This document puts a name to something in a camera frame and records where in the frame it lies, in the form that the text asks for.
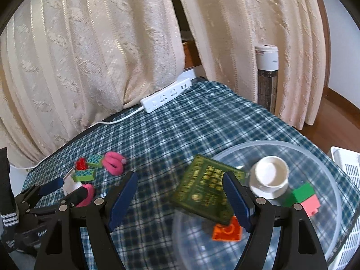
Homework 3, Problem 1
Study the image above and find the white cup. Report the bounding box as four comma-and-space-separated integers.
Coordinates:
249, 156, 290, 200

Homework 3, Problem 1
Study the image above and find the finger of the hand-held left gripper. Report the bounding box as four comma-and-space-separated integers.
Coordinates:
222, 171, 328, 270
34, 171, 138, 270

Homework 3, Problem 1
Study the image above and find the green and pink block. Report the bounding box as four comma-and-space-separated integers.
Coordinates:
284, 182, 321, 217

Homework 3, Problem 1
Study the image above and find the white power strip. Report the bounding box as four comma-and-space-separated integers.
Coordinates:
140, 78, 193, 114

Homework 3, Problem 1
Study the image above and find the clear plastic bowl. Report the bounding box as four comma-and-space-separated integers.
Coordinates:
171, 140, 351, 270

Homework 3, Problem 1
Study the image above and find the pink bent foam roller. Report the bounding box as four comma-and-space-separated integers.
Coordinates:
101, 151, 128, 176

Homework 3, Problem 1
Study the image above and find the green brick with blue studs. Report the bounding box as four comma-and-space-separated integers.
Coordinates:
86, 154, 104, 169
72, 168, 97, 182

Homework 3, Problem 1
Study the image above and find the red toy brick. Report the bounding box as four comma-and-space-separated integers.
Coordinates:
74, 157, 88, 171

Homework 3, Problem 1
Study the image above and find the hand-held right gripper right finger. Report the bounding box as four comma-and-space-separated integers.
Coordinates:
58, 187, 91, 207

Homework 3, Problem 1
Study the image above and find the orange toy block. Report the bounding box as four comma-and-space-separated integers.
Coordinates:
212, 215, 243, 242

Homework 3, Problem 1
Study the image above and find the white medicine box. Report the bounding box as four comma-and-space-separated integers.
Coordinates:
63, 174, 82, 196

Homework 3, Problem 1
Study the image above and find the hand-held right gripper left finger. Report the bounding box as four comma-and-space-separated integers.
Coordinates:
15, 177, 65, 203

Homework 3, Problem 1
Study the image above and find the white tower heater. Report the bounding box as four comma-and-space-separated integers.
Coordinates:
254, 43, 279, 113

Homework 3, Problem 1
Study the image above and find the dark green printed box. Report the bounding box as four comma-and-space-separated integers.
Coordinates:
169, 154, 248, 225

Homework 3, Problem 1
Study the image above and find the blue plaid blanket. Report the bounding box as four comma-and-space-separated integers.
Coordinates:
22, 80, 360, 270

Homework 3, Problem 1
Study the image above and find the white plastic basket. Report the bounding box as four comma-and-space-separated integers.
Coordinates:
328, 146, 360, 270

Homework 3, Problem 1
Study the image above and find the cream patterned curtain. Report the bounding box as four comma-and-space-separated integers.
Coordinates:
171, 0, 329, 130
0, 0, 186, 169

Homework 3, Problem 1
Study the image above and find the white power cable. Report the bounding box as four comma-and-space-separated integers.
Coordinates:
8, 105, 145, 169

